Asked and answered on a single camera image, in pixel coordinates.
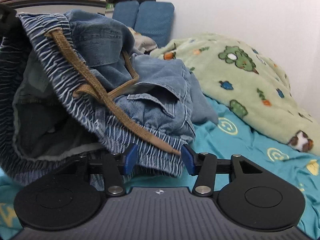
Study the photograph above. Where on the blue denim jeans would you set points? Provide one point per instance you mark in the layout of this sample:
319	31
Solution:
73	83

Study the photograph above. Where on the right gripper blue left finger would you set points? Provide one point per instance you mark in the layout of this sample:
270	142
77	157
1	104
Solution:
115	166

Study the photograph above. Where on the teal smiley bed sheet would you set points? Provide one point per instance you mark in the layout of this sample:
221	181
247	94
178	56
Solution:
230	136

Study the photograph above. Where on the green dinosaur fleece blanket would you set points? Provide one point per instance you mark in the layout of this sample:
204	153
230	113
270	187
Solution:
251	85

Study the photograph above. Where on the white black desk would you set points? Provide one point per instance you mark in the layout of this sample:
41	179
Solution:
55	6

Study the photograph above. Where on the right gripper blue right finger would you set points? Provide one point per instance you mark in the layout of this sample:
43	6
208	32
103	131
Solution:
202	165

